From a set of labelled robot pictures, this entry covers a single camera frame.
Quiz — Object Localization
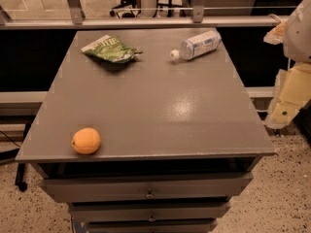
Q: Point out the orange fruit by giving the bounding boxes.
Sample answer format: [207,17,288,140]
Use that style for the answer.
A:
[71,128,101,154]

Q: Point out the black stand leg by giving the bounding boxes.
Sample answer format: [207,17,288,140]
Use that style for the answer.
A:
[15,123,31,192]

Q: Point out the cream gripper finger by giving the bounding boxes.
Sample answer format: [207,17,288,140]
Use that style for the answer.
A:
[264,63,311,129]
[263,20,287,45]

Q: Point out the green chip bag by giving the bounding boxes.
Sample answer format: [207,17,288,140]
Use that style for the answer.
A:
[81,35,142,63]

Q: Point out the black office chair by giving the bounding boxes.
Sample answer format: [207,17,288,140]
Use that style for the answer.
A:
[109,0,140,18]

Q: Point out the metal window railing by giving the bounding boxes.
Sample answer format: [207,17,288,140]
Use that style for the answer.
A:
[0,0,302,30]

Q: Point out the clear plastic water bottle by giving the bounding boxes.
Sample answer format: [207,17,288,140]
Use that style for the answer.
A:
[170,30,222,60]

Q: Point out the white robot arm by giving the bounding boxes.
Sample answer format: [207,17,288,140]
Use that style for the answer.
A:
[263,0,311,129]

